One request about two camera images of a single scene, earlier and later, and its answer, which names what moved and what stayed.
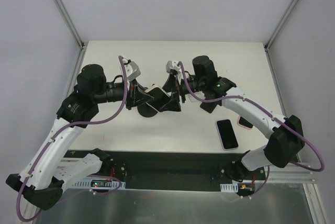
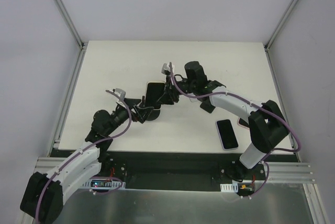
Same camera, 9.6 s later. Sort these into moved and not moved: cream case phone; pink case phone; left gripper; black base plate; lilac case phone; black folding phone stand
Moved: left gripper; cream case phone
Not moved: pink case phone; lilac case phone; black folding phone stand; black base plate
